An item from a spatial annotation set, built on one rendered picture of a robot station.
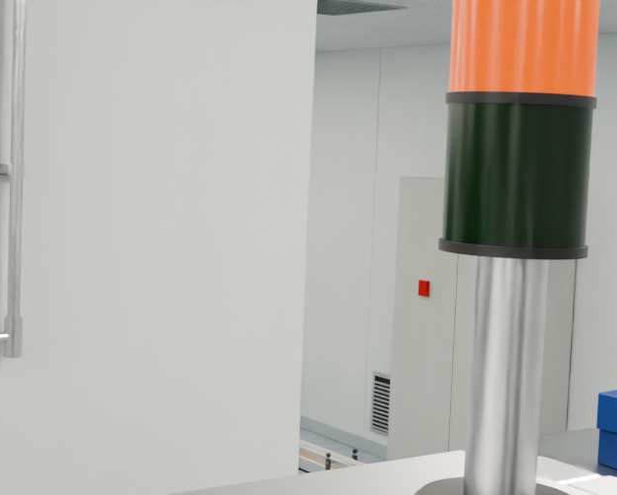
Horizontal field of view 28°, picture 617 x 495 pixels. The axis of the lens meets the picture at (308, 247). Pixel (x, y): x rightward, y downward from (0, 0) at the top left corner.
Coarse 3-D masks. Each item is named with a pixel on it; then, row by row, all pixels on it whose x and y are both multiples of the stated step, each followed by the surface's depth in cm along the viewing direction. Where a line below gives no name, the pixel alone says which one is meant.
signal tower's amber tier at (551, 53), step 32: (480, 0) 40; (512, 0) 39; (544, 0) 39; (576, 0) 40; (480, 32) 40; (512, 32) 39; (544, 32) 39; (576, 32) 40; (480, 64) 40; (512, 64) 40; (544, 64) 39; (576, 64) 40
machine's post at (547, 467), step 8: (544, 464) 53; (552, 464) 53; (560, 464) 53; (568, 464) 53; (536, 472) 52; (544, 472) 52; (552, 472) 52; (560, 472) 52; (568, 472) 52; (576, 472) 52; (584, 472) 52; (592, 472) 52; (560, 480) 50; (568, 480) 51; (576, 480) 51
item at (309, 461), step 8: (304, 448) 515; (312, 448) 521; (320, 448) 517; (304, 456) 517; (312, 456) 518; (320, 456) 506; (328, 456) 495; (336, 456) 508; (344, 456) 504; (352, 456) 505; (304, 464) 511; (312, 464) 506; (320, 464) 505; (328, 464) 495; (336, 464) 497; (344, 464) 493; (352, 464) 499; (360, 464) 495; (304, 472) 511
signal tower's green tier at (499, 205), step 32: (448, 128) 42; (480, 128) 40; (512, 128) 40; (544, 128) 40; (576, 128) 40; (448, 160) 42; (480, 160) 40; (512, 160) 40; (544, 160) 40; (576, 160) 40; (448, 192) 42; (480, 192) 40; (512, 192) 40; (544, 192) 40; (576, 192) 40; (448, 224) 42; (480, 224) 40; (512, 224) 40; (544, 224) 40; (576, 224) 41
